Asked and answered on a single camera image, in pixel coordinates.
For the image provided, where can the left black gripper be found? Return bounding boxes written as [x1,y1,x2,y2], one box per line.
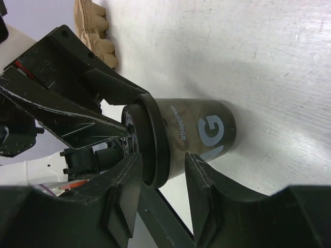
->
[1,25,149,158]

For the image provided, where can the brown cardboard cup carrier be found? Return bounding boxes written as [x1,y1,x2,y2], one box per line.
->
[73,0,119,69]

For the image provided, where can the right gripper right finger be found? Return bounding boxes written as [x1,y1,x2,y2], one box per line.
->
[185,153,330,247]

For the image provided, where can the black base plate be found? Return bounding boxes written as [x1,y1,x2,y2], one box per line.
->
[138,185,195,248]

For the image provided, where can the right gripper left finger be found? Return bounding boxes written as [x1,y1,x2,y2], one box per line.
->
[1,153,143,247]

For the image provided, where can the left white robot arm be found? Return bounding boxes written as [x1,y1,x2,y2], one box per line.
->
[1,25,146,185]

